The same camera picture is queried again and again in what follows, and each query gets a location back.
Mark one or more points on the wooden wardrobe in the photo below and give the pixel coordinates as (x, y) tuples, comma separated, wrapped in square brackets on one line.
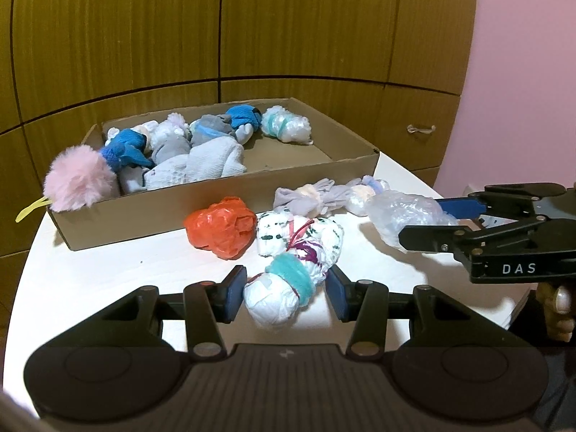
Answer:
[(270, 22)]

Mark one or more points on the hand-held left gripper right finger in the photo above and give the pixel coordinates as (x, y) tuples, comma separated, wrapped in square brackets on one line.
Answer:
[(337, 297)]

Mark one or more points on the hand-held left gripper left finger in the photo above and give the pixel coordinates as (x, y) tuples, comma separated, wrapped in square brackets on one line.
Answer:
[(235, 294)]

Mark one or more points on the orange plastic bag bundle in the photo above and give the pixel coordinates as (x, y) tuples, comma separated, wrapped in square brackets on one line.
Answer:
[(216, 229)]

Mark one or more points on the cardboard box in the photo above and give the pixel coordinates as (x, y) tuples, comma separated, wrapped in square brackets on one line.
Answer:
[(180, 216)]

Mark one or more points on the white lavender cloth bundle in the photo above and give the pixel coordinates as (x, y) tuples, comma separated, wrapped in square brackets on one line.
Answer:
[(173, 126)]

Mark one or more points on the yellow ribbon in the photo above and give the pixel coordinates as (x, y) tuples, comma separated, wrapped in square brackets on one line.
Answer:
[(27, 213)]

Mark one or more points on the white green-marked plastic bundle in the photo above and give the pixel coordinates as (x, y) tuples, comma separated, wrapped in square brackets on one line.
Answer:
[(279, 234)]

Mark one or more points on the large blue knit sock bundle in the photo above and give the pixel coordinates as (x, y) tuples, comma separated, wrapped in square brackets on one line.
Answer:
[(126, 146)]

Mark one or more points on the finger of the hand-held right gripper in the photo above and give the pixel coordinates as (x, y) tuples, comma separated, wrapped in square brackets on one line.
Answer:
[(463, 207), (432, 238)]

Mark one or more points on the grey sock blue mask bundle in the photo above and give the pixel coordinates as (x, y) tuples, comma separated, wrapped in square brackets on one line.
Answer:
[(211, 126)]

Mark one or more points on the bubble wrap bundle teal band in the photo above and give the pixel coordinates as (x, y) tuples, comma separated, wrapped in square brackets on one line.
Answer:
[(288, 123)]

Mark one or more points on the clear plastic bag bundle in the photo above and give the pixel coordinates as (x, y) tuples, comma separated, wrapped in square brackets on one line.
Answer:
[(400, 211)]

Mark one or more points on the white sock bundle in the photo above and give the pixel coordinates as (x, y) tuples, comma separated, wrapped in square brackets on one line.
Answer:
[(202, 164)]

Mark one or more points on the small clear plastic bundle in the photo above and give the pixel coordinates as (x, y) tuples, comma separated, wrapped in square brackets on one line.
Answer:
[(364, 193)]

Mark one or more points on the person's right hand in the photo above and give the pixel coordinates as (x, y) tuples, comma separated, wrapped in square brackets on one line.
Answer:
[(555, 310)]

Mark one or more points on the white plastic bundle teal band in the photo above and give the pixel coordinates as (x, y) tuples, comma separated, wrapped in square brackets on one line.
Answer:
[(270, 306)]

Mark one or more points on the pale purple cloth bundle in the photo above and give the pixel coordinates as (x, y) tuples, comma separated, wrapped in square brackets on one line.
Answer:
[(306, 198)]

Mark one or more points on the pink fluffy pompom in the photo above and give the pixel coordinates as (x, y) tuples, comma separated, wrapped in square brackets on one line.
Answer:
[(76, 180)]

